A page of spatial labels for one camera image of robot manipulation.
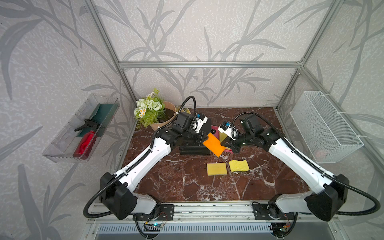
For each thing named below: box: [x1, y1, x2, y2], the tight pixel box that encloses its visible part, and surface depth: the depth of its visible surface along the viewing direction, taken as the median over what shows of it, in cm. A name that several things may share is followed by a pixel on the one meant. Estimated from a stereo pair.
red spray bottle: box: [73, 130, 98, 160], surface depth 60 cm
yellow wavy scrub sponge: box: [228, 159, 250, 173], surface depth 90 cm
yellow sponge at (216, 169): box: [206, 162, 228, 176], surface depth 90 cm
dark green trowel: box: [76, 103, 118, 137], surface depth 68 cm
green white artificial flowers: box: [133, 88, 166, 129], surface depth 82 cm
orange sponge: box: [202, 132, 226, 158], surface depth 75 cm
